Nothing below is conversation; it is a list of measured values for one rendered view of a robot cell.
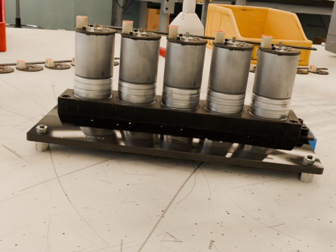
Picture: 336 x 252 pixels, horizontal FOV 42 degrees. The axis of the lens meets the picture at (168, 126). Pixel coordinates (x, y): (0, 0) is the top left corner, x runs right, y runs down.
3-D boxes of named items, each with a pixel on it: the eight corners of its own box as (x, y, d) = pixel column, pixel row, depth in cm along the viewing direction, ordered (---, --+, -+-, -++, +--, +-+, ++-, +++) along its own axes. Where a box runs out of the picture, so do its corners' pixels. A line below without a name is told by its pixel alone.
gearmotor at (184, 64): (197, 125, 27) (207, 42, 25) (157, 121, 27) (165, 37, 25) (197, 113, 29) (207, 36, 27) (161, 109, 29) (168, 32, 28)
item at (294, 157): (293, 138, 30) (297, 122, 29) (320, 187, 23) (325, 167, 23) (64, 112, 30) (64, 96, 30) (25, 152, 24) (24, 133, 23)
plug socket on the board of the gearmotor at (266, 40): (275, 49, 26) (277, 37, 26) (260, 47, 26) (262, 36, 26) (273, 47, 27) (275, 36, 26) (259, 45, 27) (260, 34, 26)
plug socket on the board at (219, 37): (227, 44, 26) (229, 32, 26) (213, 42, 26) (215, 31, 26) (227, 42, 27) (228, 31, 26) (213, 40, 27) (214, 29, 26)
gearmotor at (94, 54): (107, 115, 27) (111, 32, 25) (68, 110, 27) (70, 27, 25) (114, 103, 29) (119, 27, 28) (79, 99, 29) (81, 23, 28)
